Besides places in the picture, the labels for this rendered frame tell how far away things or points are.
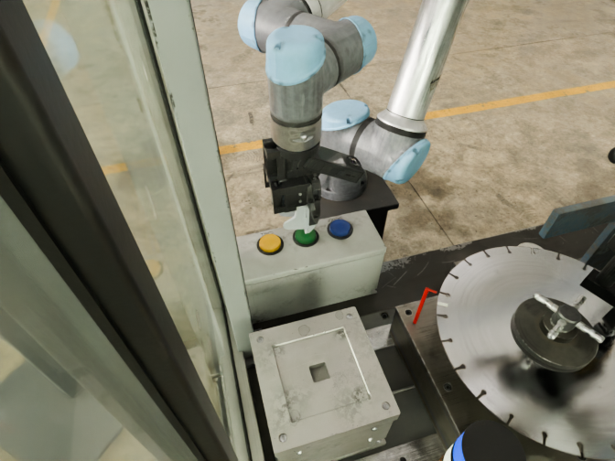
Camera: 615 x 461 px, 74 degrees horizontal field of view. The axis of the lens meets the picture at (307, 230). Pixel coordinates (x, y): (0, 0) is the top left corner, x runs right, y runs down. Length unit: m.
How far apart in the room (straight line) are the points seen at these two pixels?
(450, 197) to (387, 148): 1.42
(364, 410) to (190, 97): 0.46
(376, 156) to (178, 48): 0.62
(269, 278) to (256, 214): 1.38
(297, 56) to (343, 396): 0.46
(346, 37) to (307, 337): 0.44
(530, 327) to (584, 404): 0.11
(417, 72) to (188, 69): 0.59
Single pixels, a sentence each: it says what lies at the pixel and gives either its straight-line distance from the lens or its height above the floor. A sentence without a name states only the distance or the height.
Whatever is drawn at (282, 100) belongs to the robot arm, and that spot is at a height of 1.21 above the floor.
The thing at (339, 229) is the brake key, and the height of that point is 0.91.
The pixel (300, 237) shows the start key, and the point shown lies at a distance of 0.78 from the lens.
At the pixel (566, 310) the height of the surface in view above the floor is 1.00.
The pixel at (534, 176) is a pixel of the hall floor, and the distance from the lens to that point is 2.64.
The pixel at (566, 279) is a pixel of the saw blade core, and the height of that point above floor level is 0.95.
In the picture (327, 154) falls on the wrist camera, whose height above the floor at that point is 1.09.
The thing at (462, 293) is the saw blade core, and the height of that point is 0.95.
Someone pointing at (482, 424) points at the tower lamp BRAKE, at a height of 1.16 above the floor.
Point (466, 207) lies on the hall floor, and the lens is 2.29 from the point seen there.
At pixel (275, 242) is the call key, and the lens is 0.77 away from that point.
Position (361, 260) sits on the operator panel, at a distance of 0.79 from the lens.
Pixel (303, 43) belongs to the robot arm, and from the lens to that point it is 0.54.
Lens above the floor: 1.49
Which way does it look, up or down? 47 degrees down
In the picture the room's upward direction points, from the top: straight up
